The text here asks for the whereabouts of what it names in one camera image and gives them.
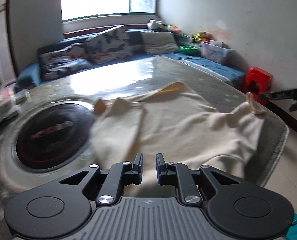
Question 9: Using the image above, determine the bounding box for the cream white sweater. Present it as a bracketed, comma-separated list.
[90, 82, 266, 197]

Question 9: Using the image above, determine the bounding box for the red plastic stool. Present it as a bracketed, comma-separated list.
[241, 67, 273, 106]

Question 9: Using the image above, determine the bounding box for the round black induction cooktop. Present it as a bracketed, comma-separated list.
[12, 99, 96, 173]

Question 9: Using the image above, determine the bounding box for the clear plastic storage box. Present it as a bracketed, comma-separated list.
[200, 42, 234, 65]

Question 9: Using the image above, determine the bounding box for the colourful plush toys pile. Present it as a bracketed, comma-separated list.
[190, 31, 211, 43]

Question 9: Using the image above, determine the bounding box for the grey quilted star table cover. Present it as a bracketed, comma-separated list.
[0, 56, 290, 205]

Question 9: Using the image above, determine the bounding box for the green plastic bowl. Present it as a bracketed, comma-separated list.
[179, 45, 199, 55]

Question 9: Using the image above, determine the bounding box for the butterfly print cushion upright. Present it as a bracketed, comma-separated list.
[84, 25, 133, 64]

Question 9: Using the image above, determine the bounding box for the butterfly print cushion lying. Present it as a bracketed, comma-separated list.
[39, 43, 92, 80]

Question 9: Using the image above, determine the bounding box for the blue corner sofa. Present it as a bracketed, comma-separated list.
[16, 29, 246, 91]

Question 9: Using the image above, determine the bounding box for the grey plain cushion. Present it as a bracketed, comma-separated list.
[141, 31, 179, 55]

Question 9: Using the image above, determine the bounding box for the white plush toy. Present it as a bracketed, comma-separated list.
[147, 19, 165, 30]

